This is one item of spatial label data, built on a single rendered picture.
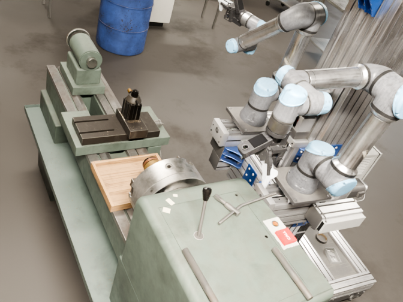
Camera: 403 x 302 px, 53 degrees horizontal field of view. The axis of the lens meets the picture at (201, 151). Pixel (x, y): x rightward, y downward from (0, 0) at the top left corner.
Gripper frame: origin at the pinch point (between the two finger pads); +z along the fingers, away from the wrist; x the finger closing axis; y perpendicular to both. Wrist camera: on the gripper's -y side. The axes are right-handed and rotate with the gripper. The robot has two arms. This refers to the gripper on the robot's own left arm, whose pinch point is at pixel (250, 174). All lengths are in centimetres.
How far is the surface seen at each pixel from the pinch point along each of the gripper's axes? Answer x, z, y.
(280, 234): -17.4, 15.4, 8.6
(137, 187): 27.3, 28.3, -26.5
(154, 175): 26.2, 21.4, -21.1
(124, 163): 67, 54, -13
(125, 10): 331, 87, 92
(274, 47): 357, 141, 357
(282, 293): -36.4, 16.6, -4.9
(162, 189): 19.1, 22.1, -20.8
